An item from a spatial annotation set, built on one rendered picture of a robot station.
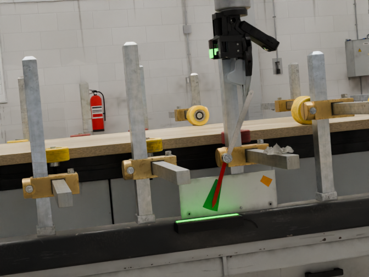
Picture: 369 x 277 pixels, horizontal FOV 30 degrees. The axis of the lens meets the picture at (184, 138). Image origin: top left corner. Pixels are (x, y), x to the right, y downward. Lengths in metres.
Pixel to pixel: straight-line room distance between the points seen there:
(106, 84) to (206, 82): 1.34
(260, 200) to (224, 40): 0.43
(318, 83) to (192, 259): 0.57
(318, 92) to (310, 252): 0.43
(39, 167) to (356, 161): 0.98
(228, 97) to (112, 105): 7.17
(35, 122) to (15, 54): 7.14
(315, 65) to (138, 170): 0.55
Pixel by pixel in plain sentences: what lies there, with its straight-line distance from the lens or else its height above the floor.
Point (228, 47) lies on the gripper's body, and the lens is 1.70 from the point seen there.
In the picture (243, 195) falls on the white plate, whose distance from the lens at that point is 1.80.
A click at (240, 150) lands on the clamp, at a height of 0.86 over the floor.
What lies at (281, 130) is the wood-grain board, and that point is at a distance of 2.00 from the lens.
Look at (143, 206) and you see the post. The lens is 1.75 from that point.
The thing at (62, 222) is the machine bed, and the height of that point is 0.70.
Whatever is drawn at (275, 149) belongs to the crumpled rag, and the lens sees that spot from 1.58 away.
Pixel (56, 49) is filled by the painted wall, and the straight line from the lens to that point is 8.88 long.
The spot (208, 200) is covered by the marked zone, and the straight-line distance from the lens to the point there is 1.78.
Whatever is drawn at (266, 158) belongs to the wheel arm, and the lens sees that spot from 1.65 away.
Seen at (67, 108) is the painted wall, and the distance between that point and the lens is 8.85.
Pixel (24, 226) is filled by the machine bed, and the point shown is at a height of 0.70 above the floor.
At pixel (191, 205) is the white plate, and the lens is 1.77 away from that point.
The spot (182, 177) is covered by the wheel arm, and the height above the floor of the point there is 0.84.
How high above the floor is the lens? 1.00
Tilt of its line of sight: 3 degrees down
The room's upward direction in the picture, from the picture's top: 5 degrees counter-clockwise
